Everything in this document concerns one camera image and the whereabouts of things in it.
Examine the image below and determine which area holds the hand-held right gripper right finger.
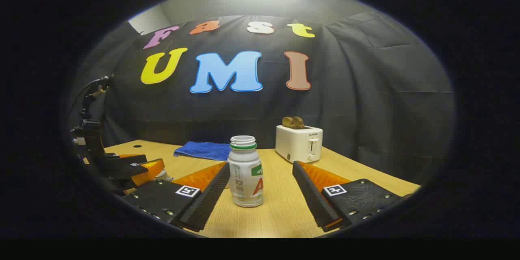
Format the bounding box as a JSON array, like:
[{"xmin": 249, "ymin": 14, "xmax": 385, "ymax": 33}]
[{"xmin": 292, "ymin": 160, "xmax": 407, "ymax": 233}]

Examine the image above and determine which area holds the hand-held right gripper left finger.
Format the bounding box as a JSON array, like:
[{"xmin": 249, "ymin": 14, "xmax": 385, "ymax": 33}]
[{"xmin": 121, "ymin": 162, "xmax": 231, "ymax": 233}]

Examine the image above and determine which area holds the white water bottle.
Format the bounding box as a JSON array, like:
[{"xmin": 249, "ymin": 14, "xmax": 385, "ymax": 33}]
[{"xmin": 227, "ymin": 135, "xmax": 264, "ymax": 208}]

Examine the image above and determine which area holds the blue folded towel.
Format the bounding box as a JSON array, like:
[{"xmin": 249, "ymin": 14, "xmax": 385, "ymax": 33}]
[{"xmin": 173, "ymin": 141, "xmax": 232, "ymax": 162}]

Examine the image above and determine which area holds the white toaster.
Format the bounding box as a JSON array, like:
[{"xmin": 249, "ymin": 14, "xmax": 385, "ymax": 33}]
[{"xmin": 275, "ymin": 125, "xmax": 324, "ymax": 164}]

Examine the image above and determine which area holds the brown toast slice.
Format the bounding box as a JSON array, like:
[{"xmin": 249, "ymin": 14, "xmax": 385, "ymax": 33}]
[{"xmin": 282, "ymin": 116, "xmax": 305, "ymax": 130}]

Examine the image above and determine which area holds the black backdrop cloth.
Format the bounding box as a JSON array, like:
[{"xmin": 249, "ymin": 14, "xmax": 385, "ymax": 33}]
[{"xmin": 67, "ymin": 11, "xmax": 455, "ymax": 185}]

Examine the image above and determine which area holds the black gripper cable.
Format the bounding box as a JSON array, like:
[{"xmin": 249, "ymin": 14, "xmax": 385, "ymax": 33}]
[{"xmin": 71, "ymin": 76, "xmax": 113, "ymax": 120}]

